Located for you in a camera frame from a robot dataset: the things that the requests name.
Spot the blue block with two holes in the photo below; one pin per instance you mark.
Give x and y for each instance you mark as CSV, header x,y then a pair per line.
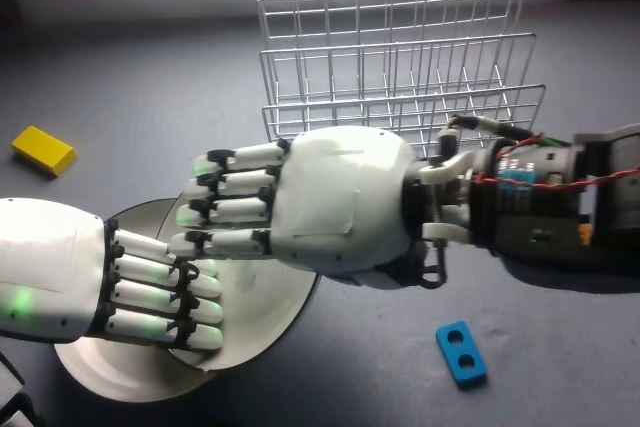
x,y
450,354

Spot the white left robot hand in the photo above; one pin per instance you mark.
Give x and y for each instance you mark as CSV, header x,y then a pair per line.
x,y
45,267

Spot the yellow wooden block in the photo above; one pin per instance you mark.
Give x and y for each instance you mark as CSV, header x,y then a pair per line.
x,y
42,152

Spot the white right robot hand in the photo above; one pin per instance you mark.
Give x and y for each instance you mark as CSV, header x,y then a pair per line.
x,y
340,197

